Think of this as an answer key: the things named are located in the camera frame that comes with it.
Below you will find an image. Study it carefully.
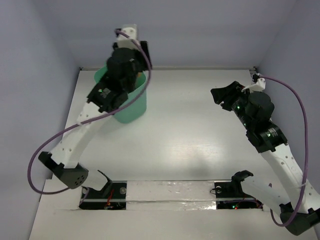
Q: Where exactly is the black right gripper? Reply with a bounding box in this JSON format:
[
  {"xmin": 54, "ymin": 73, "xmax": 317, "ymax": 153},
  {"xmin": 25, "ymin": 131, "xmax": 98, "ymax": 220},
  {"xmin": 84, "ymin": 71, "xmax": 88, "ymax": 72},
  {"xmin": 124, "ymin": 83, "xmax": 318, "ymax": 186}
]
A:
[{"xmin": 211, "ymin": 80, "xmax": 255, "ymax": 130}]

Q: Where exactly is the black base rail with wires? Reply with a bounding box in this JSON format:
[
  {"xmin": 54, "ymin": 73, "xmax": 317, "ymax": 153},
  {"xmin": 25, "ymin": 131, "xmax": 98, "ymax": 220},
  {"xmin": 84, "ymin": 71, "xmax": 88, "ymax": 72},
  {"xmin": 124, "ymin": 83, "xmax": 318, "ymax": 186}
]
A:
[{"xmin": 79, "ymin": 181, "xmax": 127, "ymax": 210}]

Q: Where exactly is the green plastic bin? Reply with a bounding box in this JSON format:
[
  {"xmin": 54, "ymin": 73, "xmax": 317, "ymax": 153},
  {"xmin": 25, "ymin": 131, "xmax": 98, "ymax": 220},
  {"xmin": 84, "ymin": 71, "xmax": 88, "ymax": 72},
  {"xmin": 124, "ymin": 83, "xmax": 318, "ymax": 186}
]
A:
[{"xmin": 91, "ymin": 66, "xmax": 147, "ymax": 124}]

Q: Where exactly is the silver taped base strip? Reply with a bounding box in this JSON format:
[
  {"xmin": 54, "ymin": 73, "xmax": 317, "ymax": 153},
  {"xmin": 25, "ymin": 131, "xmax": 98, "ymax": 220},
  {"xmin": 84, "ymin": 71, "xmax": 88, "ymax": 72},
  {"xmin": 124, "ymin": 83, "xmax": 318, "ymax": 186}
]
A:
[{"xmin": 125, "ymin": 180, "xmax": 217, "ymax": 211}]

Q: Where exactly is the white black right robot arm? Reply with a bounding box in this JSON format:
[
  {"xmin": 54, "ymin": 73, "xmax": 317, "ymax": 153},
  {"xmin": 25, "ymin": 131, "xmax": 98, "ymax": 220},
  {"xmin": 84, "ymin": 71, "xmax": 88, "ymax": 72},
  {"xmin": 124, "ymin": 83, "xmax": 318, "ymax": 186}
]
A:
[{"xmin": 210, "ymin": 78, "xmax": 320, "ymax": 236}]

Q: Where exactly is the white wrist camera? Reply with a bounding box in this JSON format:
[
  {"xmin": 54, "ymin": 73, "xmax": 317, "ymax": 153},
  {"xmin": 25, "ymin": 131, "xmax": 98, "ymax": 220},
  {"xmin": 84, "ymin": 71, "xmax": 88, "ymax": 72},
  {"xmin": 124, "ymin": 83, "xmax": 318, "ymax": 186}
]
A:
[
  {"xmin": 241, "ymin": 73, "xmax": 266, "ymax": 93},
  {"xmin": 115, "ymin": 24, "xmax": 139, "ymax": 50}
]

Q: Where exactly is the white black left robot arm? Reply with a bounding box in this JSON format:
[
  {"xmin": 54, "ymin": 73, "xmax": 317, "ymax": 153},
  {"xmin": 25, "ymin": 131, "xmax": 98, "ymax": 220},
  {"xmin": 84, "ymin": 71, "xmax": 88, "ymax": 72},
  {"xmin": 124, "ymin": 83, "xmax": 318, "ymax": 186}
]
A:
[{"xmin": 35, "ymin": 40, "xmax": 152, "ymax": 198}]

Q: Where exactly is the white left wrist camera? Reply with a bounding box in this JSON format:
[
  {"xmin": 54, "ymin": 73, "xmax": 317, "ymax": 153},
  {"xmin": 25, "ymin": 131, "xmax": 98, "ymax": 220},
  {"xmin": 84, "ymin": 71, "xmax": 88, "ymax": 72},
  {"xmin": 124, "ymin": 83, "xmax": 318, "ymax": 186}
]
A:
[{"xmin": 115, "ymin": 24, "xmax": 139, "ymax": 50}]

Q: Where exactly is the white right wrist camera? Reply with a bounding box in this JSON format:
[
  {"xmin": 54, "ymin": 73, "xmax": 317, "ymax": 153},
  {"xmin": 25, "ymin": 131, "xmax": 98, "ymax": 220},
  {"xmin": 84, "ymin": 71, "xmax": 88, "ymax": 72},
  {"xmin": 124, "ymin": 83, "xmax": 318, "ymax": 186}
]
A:
[{"xmin": 241, "ymin": 73, "xmax": 266, "ymax": 93}]

